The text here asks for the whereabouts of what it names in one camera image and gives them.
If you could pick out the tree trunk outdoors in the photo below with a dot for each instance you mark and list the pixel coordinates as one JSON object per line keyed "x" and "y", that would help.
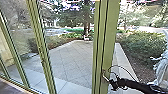
{"x": 86, "y": 16}

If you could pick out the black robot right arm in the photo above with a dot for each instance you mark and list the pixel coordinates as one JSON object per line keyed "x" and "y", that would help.
{"x": 143, "y": 87}

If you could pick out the white garden statue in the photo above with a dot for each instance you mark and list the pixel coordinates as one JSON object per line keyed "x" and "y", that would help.
{"x": 162, "y": 70}

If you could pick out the green framed glass door wall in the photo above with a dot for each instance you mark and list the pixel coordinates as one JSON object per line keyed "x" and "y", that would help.
{"x": 106, "y": 40}

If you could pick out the concrete garden path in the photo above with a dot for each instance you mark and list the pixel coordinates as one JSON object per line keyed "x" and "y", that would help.
{"x": 73, "y": 63}

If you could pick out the green garden shrub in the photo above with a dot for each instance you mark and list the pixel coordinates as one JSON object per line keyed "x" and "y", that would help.
{"x": 143, "y": 45}

